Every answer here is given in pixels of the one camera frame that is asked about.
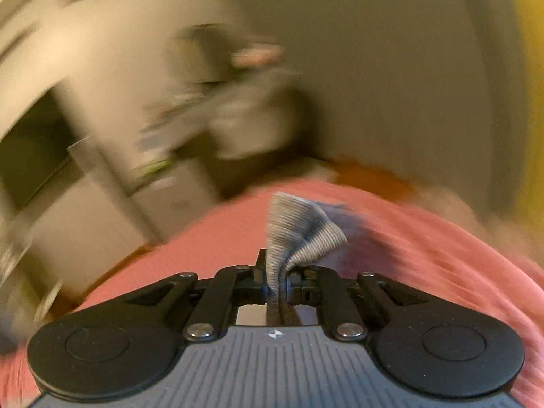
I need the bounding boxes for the grey fleece pants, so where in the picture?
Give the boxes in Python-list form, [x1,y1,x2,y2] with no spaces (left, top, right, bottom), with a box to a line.
[265,192,364,307]

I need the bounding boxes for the grey drawer cabinet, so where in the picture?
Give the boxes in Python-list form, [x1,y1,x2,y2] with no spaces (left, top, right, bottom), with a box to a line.
[68,136,220,244]

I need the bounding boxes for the pink ribbed bedspread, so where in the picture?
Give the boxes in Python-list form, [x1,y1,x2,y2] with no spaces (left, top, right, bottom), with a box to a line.
[0,177,544,408]

